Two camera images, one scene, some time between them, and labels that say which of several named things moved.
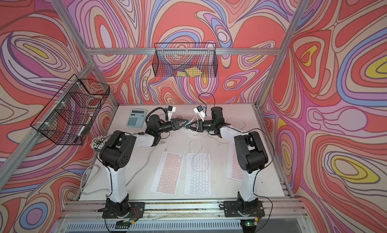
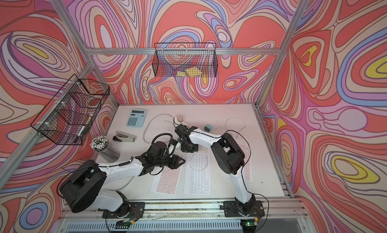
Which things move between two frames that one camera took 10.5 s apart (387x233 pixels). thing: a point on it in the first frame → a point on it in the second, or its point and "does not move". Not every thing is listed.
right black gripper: [192, 128] → [183, 148]
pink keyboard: [168, 176] does not move
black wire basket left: [67, 118] does not move
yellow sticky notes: [191, 72] does not move
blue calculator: [136, 118] does not move
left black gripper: [174, 126] → [175, 159]
